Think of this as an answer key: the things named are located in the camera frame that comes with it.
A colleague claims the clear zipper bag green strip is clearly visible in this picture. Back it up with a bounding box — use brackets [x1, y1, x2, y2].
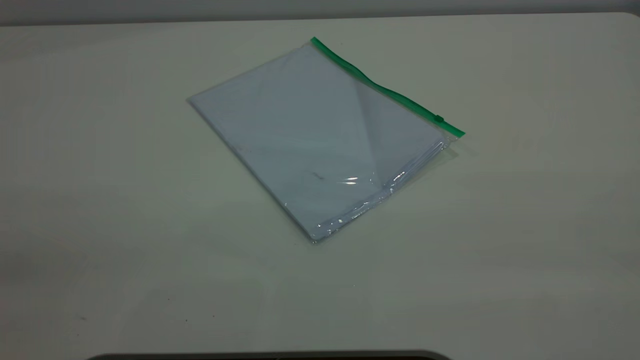
[186, 36, 466, 244]

